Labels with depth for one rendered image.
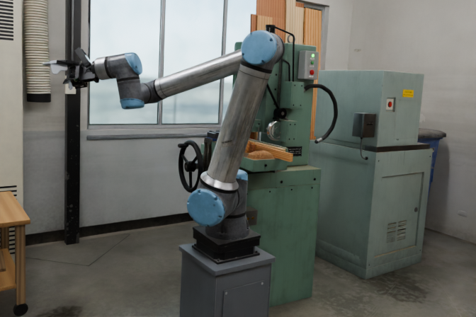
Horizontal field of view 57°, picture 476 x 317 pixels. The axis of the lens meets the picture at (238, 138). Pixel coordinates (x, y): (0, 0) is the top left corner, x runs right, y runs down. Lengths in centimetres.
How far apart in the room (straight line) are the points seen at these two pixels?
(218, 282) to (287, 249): 91
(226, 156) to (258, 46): 41
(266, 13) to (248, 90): 280
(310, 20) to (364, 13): 74
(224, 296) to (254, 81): 86
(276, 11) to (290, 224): 237
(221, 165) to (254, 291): 60
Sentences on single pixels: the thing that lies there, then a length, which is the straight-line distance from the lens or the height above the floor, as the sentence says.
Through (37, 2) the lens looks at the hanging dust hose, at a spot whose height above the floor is 174.
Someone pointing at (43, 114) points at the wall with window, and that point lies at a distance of 348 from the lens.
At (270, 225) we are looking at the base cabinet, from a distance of 252.
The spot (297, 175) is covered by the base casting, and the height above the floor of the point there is 77.
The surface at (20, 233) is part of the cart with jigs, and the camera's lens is 255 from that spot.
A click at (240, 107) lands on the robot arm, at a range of 154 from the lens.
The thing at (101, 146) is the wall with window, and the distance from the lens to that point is 362.
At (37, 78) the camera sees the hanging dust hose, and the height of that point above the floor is 124.
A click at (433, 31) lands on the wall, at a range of 456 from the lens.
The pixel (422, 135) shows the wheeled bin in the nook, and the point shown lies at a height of 93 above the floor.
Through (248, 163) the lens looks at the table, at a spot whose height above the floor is 88.
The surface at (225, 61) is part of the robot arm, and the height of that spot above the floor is 135.
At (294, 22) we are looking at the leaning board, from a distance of 445.
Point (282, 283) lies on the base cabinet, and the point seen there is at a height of 13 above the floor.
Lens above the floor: 126
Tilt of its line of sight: 7 degrees down
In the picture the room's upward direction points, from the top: 3 degrees clockwise
